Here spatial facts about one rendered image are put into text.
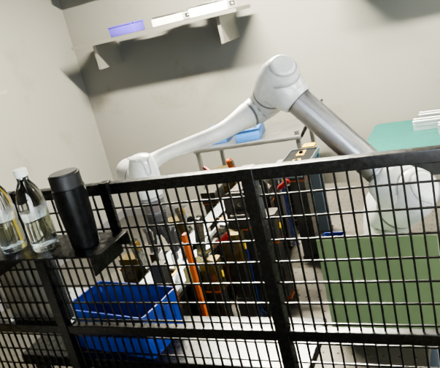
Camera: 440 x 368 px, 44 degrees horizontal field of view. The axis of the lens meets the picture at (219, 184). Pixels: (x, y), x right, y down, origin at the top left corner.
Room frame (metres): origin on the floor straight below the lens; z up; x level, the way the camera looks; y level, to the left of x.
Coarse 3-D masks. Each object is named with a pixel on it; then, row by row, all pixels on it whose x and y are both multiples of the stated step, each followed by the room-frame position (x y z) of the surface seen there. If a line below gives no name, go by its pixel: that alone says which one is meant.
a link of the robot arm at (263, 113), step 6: (252, 90) 2.05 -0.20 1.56; (252, 96) 2.03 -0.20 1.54; (246, 102) 2.04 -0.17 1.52; (252, 102) 2.03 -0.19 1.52; (258, 102) 2.00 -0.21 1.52; (252, 108) 2.02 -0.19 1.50; (258, 108) 2.01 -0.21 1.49; (264, 108) 2.00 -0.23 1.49; (270, 108) 1.99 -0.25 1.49; (276, 108) 1.99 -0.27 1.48; (258, 114) 2.01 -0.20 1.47; (264, 114) 2.01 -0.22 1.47; (270, 114) 2.02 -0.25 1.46; (258, 120) 2.02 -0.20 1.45; (264, 120) 2.04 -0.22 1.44
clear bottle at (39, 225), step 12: (24, 168) 1.23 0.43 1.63; (24, 180) 1.23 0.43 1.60; (24, 192) 1.21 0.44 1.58; (36, 192) 1.23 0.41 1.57; (24, 204) 1.21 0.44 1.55; (36, 204) 1.21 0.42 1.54; (24, 216) 1.21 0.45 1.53; (36, 216) 1.21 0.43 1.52; (48, 216) 1.23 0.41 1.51; (36, 228) 1.21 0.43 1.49; (48, 228) 1.22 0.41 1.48; (36, 240) 1.21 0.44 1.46; (48, 240) 1.21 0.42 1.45; (36, 252) 1.21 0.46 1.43
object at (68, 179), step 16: (64, 176) 1.16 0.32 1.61; (80, 176) 1.18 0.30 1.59; (64, 192) 1.15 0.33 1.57; (80, 192) 1.16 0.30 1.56; (64, 208) 1.15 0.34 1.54; (80, 208) 1.15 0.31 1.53; (64, 224) 1.16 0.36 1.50; (80, 224) 1.15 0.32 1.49; (80, 240) 1.15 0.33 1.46; (96, 240) 1.17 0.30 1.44
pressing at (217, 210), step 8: (216, 208) 2.44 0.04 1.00; (224, 208) 2.41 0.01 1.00; (208, 216) 2.36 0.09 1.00; (216, 216) 2.33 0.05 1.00; (208, 224) 2.26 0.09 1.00; (192, 232) 2.21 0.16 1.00; (216, 232) 2.15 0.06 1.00; (192, 240) 2.12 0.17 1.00; (208, 240) 2.07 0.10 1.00; (216, 248) 1.98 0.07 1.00; (168, 256) 2.01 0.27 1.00; (152, 280) 1.83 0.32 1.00; (176, 280) 1.78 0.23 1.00; (184, 280) 1.77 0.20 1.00; (176, 288) 1.72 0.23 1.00
